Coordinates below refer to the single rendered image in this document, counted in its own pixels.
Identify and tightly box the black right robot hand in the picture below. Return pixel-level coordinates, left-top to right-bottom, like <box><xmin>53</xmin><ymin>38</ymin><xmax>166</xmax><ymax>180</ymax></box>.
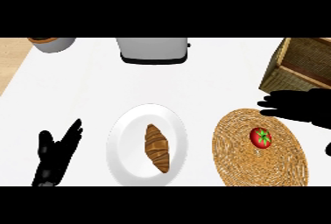
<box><xmin>255</xmin><ymin>87</ymin><xmax>331</xmax><ymax>158</ymax></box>

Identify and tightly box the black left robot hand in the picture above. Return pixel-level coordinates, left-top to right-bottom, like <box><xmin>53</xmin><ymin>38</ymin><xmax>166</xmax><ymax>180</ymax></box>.
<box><xmin>31</xmin><ymin>118</ymin><xmax>85</xmax><ymax>187</ymax></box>

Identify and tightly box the wicker basket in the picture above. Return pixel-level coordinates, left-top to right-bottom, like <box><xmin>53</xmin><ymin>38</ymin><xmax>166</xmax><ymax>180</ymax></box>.
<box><xmin>258</xmin><ymin>37</ymin><xmax>331</xmax><ymax>94</ymax></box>

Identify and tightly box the red tomato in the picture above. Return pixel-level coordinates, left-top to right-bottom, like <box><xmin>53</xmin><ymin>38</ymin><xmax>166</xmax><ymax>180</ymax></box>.
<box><xmin>248</xmin><ymin>127</ymin><xmax>273</xmax><ymax>150</ymax></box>

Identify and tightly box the round woven straw placemat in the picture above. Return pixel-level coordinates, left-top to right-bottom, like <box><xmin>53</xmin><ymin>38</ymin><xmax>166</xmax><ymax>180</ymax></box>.
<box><xmin>211</xmin><ymin>108</ymin><xmax>310</xmax><ymax>187</ymax></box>

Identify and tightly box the white oval plate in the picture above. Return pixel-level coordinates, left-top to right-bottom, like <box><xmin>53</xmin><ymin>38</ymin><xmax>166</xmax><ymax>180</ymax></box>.
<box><xmin>104</xmin><ymin>103</ymin><xmax>190</xmax><ymax>187</ymax></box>

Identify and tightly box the brown croissant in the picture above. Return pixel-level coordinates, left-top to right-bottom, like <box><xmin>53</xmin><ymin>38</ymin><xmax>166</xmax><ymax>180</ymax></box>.
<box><xmin>143</xmin><ymin>123</ymin><xmax>171</xmax><ymax>174</ymax></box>

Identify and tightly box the grey plant pot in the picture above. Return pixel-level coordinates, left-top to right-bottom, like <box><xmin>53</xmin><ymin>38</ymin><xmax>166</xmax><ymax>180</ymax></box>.
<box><xmin>26</xmin><ymin>37</ymin><xmax>78</xmax><ymax>54</ymax></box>

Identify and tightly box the silver toaster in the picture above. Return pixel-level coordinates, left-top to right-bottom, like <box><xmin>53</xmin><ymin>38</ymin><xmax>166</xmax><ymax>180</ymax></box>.
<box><xmin>115</xmin><ymin>37</ymin><xmax>192</xmax><ymax>66</ymax></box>

